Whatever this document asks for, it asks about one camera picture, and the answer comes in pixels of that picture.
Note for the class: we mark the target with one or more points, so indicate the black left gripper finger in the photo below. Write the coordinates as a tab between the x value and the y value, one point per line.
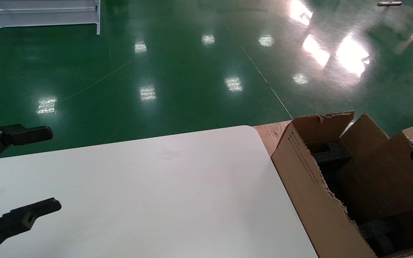
31	134
23	218

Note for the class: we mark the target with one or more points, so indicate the small brown cardboard box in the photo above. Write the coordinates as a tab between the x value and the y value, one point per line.
382	179

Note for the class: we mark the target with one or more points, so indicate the big brown cardboard box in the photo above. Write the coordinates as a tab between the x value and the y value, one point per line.
314	211

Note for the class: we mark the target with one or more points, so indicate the black foam block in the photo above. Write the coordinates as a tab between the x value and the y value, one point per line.
380	234
332	154

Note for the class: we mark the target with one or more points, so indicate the white metal shelf rack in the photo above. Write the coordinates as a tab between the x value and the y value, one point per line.
41	14

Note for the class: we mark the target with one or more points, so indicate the brown wooden pallet board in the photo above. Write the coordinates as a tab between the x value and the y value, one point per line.
269	134

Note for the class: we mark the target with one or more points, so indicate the white metal bar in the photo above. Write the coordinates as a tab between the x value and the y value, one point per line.
389	3

